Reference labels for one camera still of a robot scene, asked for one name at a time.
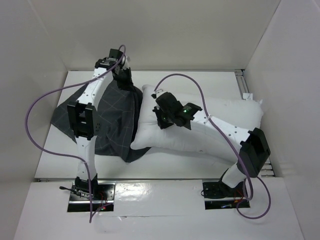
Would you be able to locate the white pillow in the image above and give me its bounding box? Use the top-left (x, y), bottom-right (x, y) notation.
top-left (130, 84), bottom-right (264, 163)

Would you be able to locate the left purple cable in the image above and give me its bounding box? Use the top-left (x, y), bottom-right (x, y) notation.
top-left (24, 44), bottom-right (127, 223)

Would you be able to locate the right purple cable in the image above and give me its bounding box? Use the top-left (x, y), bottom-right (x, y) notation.
top-left (153, 73), bottom-right (272, 220)

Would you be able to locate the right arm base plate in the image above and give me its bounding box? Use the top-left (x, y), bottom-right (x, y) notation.
top-left (200, 181), bottom-right (250, 210)

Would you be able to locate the purple cable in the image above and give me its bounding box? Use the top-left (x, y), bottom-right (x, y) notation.
top-left (153, 73), bottom-right (272, 220)
top-left (24, 44), bottom-right (127, 223)

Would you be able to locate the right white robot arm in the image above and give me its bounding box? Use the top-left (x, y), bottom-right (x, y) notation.
top-left (151, 90), bottom-right (271, 196)

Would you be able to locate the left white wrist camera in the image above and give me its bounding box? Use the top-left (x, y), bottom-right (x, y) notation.
top-left (120, 55), bottom-right (130, 71)

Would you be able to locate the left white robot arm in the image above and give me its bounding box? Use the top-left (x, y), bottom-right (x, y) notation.
top-left (67, 45), bottom-right (135, 200)

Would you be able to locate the dark grey checked pillowcase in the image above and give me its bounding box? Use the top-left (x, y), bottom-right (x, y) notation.
top-left (50, 81), bottom-right (152, 164)

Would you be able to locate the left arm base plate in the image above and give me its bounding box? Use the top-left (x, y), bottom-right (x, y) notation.
top-left (67, 181), bottom-right (117, 213)

